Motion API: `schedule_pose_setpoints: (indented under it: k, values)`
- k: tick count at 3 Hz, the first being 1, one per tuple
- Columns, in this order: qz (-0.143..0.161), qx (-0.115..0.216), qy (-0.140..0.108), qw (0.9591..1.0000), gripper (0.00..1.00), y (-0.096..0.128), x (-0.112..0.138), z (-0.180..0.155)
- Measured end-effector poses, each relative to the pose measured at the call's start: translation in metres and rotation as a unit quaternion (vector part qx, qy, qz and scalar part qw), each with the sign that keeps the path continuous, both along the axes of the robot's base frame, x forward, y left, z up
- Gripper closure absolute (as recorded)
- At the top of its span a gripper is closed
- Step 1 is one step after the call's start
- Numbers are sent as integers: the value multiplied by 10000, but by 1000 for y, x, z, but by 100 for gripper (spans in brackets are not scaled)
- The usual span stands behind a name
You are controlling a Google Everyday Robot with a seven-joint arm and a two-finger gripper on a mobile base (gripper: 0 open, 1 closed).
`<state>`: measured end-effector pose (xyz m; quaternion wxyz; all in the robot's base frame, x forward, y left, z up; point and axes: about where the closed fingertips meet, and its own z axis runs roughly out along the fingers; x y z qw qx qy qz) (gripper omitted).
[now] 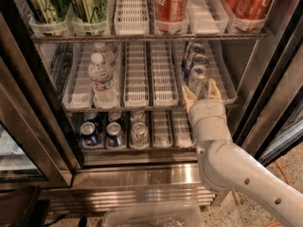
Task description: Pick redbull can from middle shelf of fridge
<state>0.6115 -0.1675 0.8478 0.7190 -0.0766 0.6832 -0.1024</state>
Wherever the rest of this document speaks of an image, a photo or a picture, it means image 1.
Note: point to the green tea can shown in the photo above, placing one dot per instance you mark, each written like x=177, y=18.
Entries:
x=49, y=17
x=90, y=15

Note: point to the centre red cola can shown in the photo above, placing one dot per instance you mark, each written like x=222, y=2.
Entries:
x=170, y=14

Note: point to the silver redbull can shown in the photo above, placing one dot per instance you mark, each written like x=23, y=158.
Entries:
x=191, y=47
x=197, y=79
x=195, y=60

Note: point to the front clear water bottle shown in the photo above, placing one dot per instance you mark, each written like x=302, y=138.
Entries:
x=102, y=79

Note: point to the blue pepsi can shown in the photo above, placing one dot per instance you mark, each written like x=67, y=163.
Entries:
x=89, y=134
x=93, y=117
x=115, y=117
x=114, y=136

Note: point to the left green tea can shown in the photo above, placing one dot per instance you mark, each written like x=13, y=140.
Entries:
x=49, y=17

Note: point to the clear tray under redbull cans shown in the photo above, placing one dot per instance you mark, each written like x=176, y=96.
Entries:
x=177, y=53

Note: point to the wire shelf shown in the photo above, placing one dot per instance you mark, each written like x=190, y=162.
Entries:
x=146, y=38
x=72, y=110

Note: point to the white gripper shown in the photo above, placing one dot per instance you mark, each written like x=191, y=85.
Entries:
x=205, y=110

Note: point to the top wire shelf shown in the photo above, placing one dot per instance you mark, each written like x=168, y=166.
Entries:
x=146, y=38

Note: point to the rear clear water bottle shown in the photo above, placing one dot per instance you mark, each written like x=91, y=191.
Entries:
x=107, y=53

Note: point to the rear silver soda can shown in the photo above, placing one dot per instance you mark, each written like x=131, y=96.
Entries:
x=138, y=116

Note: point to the front silver soda can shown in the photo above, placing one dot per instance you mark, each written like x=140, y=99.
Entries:
x=139, y=135

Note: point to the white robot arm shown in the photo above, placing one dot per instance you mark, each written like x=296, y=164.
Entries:
x=223, y=165

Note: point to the right front red cola can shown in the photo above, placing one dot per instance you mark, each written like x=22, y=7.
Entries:
x=250, y=12

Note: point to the front left blue pepsi can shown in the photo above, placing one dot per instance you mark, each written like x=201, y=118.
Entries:
x=89, y=134

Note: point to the middle wire shelf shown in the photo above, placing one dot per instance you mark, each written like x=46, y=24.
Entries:
x=72, y=110

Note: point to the silver soda can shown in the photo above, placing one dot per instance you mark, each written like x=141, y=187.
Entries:
x=139, y=135
x=138, y=116

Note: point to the rear left blue pepsi can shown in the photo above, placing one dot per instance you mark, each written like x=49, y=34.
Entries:
x=93, y=117

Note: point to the clear tray under water bottles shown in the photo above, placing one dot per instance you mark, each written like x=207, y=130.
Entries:
x=104, y=77

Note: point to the stainless steel fridge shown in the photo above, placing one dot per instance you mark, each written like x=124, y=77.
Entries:
x=259, y=81

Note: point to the clear water bottle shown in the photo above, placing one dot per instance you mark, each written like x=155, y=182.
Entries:
x=107, y=53
x=102, y=79

